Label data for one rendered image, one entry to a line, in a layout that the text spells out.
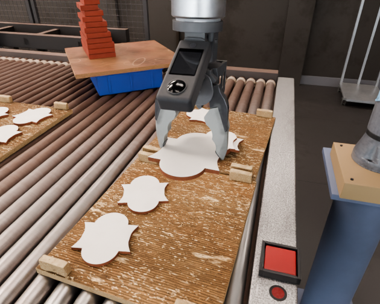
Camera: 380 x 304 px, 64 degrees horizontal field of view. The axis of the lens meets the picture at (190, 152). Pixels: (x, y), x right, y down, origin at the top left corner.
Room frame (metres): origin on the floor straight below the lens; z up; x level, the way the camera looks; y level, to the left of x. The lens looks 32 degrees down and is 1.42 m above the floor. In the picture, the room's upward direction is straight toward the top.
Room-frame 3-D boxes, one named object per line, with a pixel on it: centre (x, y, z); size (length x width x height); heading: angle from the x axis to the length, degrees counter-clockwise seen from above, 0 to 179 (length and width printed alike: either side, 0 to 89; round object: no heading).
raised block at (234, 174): (0.65, -0.13, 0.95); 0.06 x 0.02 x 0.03; 71
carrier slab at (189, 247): (0.51, 0.06, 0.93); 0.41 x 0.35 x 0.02; 161
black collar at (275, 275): (0.40, -0.18, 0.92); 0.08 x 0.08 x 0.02; 74
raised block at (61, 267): (0.37, 0.25, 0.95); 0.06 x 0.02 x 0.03; 71
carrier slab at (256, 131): (0.90, -0.08, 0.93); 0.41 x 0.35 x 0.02; 159
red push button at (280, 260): (0.40, -0.18, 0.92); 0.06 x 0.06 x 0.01; 74
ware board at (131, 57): (1.54, 0.34, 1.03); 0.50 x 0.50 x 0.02; 24
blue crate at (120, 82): (1.48, 0.33, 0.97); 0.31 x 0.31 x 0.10; 24
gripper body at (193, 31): (0.47, -0.01, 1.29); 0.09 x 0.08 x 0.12; 160
